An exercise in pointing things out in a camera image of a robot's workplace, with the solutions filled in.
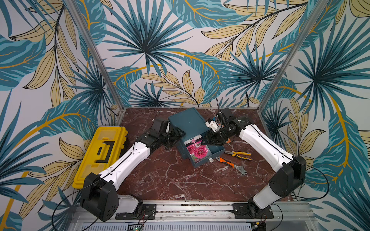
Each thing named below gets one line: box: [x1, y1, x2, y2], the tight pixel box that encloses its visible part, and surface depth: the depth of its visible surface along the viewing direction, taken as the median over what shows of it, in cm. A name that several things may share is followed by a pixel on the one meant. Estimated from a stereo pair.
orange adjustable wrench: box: [215, 156, 249, 176], surface depth 91 cm
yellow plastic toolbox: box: [72, 126, 129, 190], surface depth 80 cm
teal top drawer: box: [183, 129, 226, 168], surface depth 80 cm
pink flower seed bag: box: [183, 134, 209, 163], surface depth 80 cm
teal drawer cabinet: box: [168, 106, 212, 156], surface depth 85 cm
